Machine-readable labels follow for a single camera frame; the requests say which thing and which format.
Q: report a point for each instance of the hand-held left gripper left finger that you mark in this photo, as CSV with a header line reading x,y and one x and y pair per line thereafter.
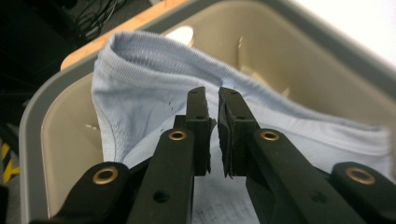
x,y
174,174

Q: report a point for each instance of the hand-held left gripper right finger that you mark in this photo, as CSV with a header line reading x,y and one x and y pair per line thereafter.
x,y
274,174

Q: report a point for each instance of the light blue knit shirt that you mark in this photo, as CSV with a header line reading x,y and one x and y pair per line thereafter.
x,y
140,93

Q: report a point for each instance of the beige plastic bin grey rim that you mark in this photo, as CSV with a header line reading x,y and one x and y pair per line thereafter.
x,y
295,62

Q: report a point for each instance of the wooden table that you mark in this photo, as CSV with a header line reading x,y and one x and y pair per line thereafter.
x,y
124,31

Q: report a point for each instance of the yellow black hazard tape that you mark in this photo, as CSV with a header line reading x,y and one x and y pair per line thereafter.
x,y
7,168

